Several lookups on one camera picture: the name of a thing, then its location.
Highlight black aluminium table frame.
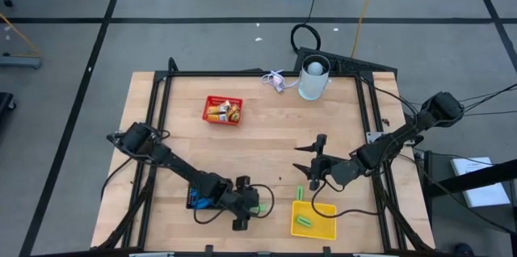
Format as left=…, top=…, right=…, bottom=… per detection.
left=90, top=57, right=437, bottom=255

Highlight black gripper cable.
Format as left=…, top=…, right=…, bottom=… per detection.
left=192, top=183, right=276, bottom=225
left=310, top=179, right=381, bottom=220

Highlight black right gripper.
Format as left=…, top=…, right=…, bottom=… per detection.
left=292, top=133, right=338, bottom=192

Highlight red plastic basket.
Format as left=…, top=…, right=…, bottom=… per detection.
left=201, top=95, right=244, bottom=127

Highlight large blue-handled pliers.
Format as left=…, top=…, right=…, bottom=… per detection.
left=190, top=196, right=214, bottom=210

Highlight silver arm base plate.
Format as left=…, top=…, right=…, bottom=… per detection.
left=364, top=131, right=385, bottom=145

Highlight white cable bundle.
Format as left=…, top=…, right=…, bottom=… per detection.
left=259, top=70, right=301, bottom=95

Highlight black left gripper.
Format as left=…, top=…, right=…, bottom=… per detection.
left=225, top=175, right=261, bottom=232

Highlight black beam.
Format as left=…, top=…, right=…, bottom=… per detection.
left=422, top=158, right=517, bottom=198

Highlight grey floor stand base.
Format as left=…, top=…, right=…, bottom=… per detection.
left=0, top=11, right=44, bottom=70

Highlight white booklet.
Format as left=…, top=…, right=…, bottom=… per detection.
left=449, top=156, right=512, bottom=209

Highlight black ridged floor mat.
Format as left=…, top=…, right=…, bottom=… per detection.
left=293, top=46, right=399, bottom=85

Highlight yellow plastic basket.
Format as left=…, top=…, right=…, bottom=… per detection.
left=290, top=200, right=338, bottom=242

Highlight black coiled floor cable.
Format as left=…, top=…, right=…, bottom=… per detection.
left=289, top=0, right=325, bottom=54

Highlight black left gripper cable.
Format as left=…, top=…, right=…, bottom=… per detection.
left=192, top=183, right=276, bottom=225

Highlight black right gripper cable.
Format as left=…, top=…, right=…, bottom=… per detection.
left=310, top=179, right=381, bottom=220

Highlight yellow hanging cable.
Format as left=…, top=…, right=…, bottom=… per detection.
left=350, top=0, right=383, bottom=59

